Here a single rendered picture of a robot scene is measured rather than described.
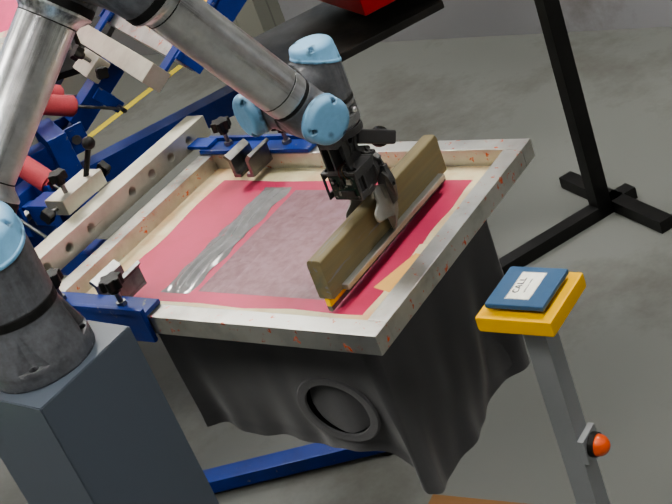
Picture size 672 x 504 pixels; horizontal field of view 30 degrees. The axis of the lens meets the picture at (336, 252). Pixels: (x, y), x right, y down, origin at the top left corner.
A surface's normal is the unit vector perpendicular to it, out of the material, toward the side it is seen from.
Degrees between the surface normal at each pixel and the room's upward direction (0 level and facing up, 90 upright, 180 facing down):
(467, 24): 90
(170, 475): 90
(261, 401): 98
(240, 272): 0
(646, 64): 0
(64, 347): 72
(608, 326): 0
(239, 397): 95
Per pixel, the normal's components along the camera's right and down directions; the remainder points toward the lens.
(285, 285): -0.33, -0.82
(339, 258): 0.80, 0.04
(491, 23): -0.55, 0.57
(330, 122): 0.53, 0.26
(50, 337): 0.53, -0.08
